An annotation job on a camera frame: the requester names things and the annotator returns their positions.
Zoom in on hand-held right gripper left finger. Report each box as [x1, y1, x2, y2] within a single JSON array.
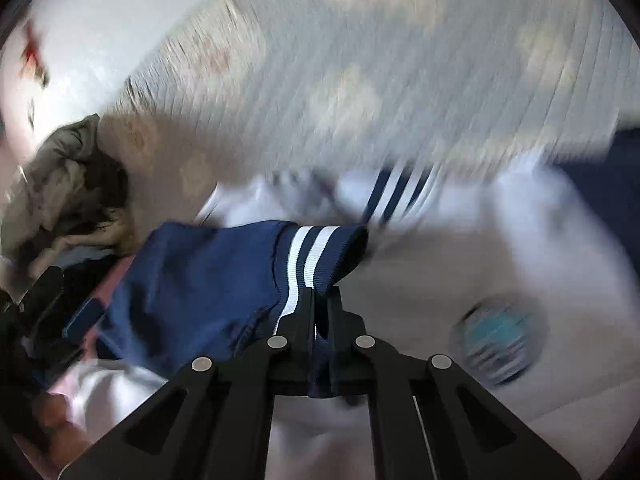
[[57, 285, 316, 480]]

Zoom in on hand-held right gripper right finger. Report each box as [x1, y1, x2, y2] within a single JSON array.
[[325, 285, 583, 480]]

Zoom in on white and navy baseball jacket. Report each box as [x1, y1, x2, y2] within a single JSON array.
[[65, 150, 640, 480]]

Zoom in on white printed garment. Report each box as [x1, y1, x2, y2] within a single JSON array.
[[29, 209, 137, 282]]

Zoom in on grey hoodie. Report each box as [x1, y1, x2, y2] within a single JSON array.
[[0, 114, 102, 261]]

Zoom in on dark grey garment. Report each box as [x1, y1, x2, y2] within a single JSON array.
[[75, 152, 130, 233]]

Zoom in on grey quilted floral cover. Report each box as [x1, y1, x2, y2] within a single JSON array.
[[97, 0, 632, 226]]

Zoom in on red hanging knot ornament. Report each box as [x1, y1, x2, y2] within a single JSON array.
[[19, 20, 52, 87]]

